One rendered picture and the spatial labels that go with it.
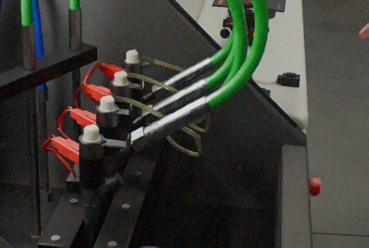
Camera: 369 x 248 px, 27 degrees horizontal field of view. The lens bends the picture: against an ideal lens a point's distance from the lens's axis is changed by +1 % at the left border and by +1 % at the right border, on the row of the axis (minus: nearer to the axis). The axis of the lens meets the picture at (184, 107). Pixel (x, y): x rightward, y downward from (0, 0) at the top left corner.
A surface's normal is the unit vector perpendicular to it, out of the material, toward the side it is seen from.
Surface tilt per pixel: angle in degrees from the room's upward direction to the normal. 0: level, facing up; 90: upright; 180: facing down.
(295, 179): 0
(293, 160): 0
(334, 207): 0
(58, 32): 90
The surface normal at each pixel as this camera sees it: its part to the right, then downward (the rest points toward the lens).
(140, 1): -0.12, 0.41
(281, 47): 0.04, -0.91
